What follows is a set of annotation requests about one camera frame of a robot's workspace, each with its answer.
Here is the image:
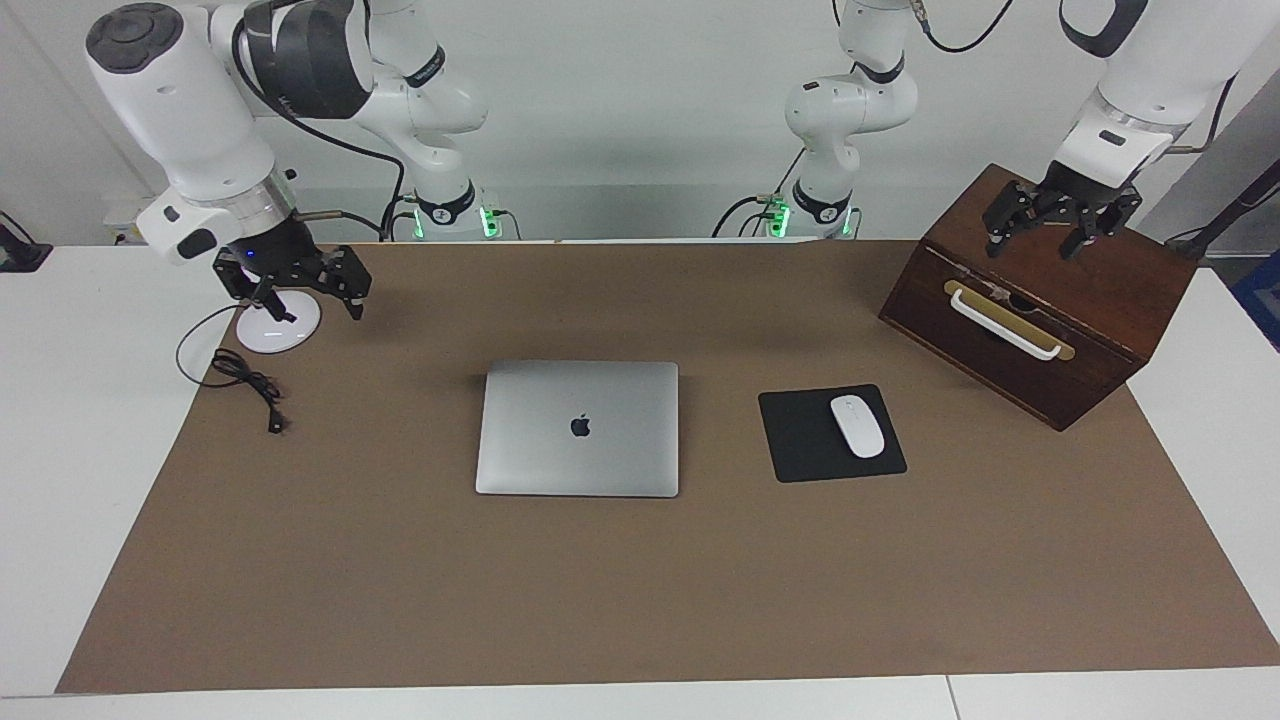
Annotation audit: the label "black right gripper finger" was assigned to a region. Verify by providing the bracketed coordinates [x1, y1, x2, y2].
[240, 278, 299, 324]
[335, 248, 373, 321]

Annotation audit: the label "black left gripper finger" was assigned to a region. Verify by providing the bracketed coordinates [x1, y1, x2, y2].
[983, 180, 1051, 259]
[1060, 195, 1143, 261]

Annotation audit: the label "silver laptop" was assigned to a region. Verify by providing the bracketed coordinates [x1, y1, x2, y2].
[475, 360, 681, 499]

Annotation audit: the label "white desk lamp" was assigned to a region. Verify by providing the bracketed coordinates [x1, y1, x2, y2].
[236, 290, 323, 354]

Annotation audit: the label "dark wooden box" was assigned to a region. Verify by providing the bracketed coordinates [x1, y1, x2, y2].
[878, 163, 1199, 433]

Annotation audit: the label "black stand pole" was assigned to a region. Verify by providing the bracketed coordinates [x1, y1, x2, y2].
[1165, 160, 1280, 263]

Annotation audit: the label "white power strip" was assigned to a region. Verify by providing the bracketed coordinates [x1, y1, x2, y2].
[103, 195, 166, 246]

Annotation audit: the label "blue crate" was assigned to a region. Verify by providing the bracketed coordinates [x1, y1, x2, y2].
[1232, 250, 1280, 351]

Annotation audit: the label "white computer mouse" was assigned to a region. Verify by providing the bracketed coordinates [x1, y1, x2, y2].
[830, 395, 887, 460]

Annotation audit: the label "black mouse pad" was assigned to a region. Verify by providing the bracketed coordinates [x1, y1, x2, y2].
[758, 384, 908, 484]

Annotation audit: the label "brown table mat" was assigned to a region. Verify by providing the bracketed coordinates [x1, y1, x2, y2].
[55, 240, 1280, 694]

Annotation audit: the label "black right base cables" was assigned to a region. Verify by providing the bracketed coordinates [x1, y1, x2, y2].
[378, 192, 416, 243]

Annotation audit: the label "black base cables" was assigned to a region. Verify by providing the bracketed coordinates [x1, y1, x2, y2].
[712, 150, 806, 239]
[378, 192, 416, 243]

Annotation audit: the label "black lamp power cable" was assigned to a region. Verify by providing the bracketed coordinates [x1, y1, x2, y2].
[176, 303, 289, 436]

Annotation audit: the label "white box handle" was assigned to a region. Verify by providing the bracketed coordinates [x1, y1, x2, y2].
[948, 288, 1063, 362]

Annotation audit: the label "sleeved left arm cable harness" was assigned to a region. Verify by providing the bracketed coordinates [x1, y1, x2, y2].
[915, 0, 1236, 156]

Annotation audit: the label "sleeved arm cable harness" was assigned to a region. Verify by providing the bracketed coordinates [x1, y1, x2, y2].
[915, 0, 1236, 156]
[232, 0, 406, 239]

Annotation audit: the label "sleeved right arm cable harness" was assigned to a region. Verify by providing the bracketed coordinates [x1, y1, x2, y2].
[232, 0, 406, 239]

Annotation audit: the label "black clamp mount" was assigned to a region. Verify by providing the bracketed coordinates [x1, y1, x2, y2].
[0, 212, 53, 273]

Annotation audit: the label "black left base cables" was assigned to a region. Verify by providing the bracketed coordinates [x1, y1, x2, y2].
[712, 150, 806, 239]

